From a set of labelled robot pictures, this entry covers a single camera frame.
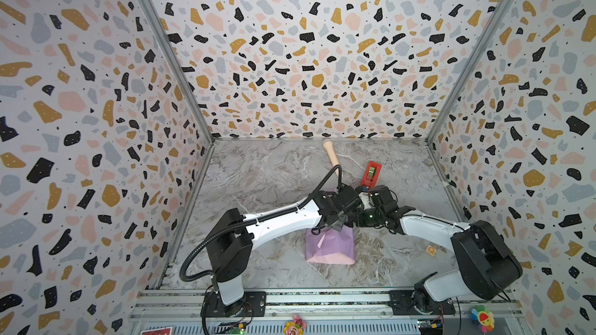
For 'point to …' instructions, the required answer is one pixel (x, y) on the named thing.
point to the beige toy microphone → (328, 146)
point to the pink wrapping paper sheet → (331, 246)
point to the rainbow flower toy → (483, 319)
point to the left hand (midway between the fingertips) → (336, 215)
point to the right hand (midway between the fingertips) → (342, 216)
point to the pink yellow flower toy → (295, 327)
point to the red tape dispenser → (372, 174)
